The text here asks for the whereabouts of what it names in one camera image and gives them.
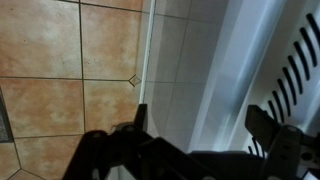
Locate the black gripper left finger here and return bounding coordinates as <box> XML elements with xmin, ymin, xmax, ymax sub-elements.
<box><xmin>61</xmin><ymin>103</ymin><xmax>201</xmax><ymax>180</ymax></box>

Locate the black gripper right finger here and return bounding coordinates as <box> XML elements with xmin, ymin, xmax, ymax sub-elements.
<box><xmin>244</xmin><ymin>104</ymin><xmax>320</xmax><ymax>180</ymax></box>

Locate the white oven door with handle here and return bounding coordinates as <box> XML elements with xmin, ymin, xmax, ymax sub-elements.
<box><xmin>138</xmin><ymin>0</ymin><xmax>320</xmax><ymax>158</ymax></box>

